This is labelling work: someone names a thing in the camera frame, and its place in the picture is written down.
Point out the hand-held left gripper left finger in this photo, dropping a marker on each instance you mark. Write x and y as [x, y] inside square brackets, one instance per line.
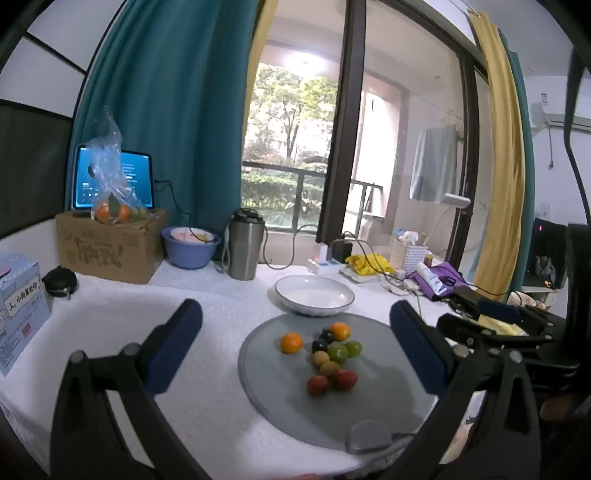
[178, 341]

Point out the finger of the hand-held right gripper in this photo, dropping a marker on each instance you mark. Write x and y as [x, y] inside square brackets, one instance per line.
[498, 308]
[461, 330]

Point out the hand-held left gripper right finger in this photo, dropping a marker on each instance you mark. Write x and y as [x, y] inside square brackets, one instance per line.
[415, 346]

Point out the green round fruit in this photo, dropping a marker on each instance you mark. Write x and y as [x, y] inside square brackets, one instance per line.
[354, 348]
[338, 353]

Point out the orange tangerine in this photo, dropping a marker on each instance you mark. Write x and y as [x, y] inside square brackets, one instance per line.
[340, 330]
[291, 343]

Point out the red round fruit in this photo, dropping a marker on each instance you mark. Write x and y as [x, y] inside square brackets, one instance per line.
[346, 379]
[317, 385]

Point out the yellow brown round fruit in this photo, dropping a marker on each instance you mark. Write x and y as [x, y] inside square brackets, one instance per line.
[330, 369]
[321, 358]

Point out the white bowl with dark rim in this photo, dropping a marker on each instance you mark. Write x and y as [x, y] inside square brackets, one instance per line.
[314, 293]

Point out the grey round glass tray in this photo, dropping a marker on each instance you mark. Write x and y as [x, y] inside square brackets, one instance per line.
[286, 397]

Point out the pale yellow packet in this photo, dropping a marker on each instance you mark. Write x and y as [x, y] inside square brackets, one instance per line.
[501, 326]

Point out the purple pouch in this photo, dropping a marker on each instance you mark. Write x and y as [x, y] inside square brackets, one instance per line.
[450, 274]

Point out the black computer case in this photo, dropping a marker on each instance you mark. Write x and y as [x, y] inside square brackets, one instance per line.
[547, 249]

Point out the white tube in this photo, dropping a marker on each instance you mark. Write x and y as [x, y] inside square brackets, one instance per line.
[430, 278]

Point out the blue plastic bowl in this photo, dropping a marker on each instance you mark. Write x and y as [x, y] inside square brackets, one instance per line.
[189, 256]

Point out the dark cherry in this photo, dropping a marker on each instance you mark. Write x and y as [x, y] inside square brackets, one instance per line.
[319, 345]
[328, 334]

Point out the white perforated basket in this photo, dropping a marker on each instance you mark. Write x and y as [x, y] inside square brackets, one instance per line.
[408, 256]

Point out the yellow cloth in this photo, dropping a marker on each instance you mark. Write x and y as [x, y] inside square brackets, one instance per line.
[367, 264]

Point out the pink white bowl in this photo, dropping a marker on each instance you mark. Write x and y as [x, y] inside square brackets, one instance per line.
[189, 234]

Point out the steel tumbler with black lid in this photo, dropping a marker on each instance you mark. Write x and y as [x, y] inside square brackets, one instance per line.
[244, 249]

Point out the brown cardboard box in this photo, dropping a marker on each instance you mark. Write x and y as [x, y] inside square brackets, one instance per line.
[111, 249]

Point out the white desk lamp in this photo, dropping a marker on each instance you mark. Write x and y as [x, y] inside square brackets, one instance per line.
[455, 199]

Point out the white power strip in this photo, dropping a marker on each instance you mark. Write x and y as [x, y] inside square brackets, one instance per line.
[325, 268]

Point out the black power adapter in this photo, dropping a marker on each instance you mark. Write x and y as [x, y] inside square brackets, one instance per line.
[342, 251]

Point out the white charger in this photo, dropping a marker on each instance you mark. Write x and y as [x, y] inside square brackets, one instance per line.
[322, 253]

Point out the black round pouch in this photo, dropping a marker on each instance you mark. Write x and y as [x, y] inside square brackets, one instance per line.
[59, 282]

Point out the teal curtain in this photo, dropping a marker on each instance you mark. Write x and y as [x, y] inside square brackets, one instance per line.
[184, 92]
[527, 161]

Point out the light blue tissue box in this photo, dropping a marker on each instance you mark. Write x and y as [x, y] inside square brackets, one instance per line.
[21, 314]

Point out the hanging light blue towel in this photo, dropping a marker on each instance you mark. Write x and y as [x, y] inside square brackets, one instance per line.
[431, 161]

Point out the tablet with lit screen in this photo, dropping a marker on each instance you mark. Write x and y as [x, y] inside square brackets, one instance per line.
[141, 180]

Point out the clear bag of tangerines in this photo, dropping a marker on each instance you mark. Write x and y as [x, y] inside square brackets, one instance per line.
[113, 184]

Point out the yellow curtain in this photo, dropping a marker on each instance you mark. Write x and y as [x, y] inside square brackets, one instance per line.
[261, 37]
[501, 138]

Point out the white air conditioner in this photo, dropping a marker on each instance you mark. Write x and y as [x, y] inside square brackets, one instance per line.
[554, 113]

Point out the black balcony railing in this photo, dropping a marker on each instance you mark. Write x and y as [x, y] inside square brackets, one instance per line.
[277, 168]

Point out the black window frame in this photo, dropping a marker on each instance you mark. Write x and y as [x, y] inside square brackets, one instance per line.
[341, 115]

